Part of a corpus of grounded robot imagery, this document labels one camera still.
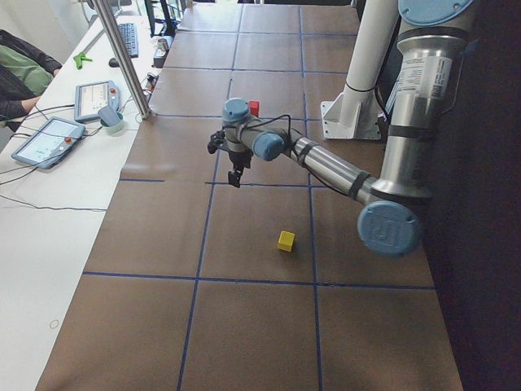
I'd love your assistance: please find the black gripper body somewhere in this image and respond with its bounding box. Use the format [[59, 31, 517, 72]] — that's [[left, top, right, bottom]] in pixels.
[[229, 150, 252, 170]]

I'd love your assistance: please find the red cube block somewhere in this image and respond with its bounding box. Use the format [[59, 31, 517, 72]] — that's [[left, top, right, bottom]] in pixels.
[[248, 100, 260, 117]]

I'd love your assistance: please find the yellow cube block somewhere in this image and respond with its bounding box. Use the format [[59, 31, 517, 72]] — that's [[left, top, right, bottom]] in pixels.
[[277, 231, 296, 253]]

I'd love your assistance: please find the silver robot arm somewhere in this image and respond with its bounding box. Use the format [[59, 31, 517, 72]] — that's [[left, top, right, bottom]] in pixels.
[[208, 1, 479, 257]]

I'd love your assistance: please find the light blue cup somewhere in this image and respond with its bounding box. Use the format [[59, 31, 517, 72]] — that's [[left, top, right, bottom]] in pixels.
[[98, 106, 123, 135]]

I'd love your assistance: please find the metal cylinder cup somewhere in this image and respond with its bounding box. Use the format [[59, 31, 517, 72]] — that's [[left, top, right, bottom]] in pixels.
[[157, 38, 169, 51]]

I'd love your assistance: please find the far teach pendant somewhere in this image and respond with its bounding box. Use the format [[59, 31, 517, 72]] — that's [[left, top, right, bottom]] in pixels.
[[74, 81, 120, 123]]

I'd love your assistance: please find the teach pendant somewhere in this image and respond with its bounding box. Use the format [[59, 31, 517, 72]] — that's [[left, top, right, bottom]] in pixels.
[[11, 116, 85, 169], [74, 81, 120, 123]]

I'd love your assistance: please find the black keyboard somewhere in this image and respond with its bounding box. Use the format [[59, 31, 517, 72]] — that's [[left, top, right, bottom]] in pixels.
[[118, 23, 139, 58]]

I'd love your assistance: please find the green clamp tool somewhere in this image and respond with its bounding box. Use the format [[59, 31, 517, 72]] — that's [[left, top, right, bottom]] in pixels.
[[73, 52, 93, 70]]

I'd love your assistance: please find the near teach pendant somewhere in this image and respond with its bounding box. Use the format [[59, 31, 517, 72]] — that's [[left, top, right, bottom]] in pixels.
[[11, 116, 85, 169]]

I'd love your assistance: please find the seated person green shirt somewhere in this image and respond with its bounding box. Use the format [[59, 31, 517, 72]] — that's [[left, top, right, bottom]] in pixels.
[[1, 29, 62, 131]]

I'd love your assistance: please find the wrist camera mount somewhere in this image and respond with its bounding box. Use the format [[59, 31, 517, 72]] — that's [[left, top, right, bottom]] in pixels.
[[207, 130, 228, 154]]

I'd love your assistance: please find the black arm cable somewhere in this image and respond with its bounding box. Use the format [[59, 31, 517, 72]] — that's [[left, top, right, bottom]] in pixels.
[[239, 113, 294, 135]]

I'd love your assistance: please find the aluminium frame post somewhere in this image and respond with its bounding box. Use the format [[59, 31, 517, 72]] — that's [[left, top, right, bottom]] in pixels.
[[93, 0, 151, 120]]

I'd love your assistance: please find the white pedestal column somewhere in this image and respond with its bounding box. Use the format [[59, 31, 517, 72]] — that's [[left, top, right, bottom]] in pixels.
[[321, 0, 399, 140]]

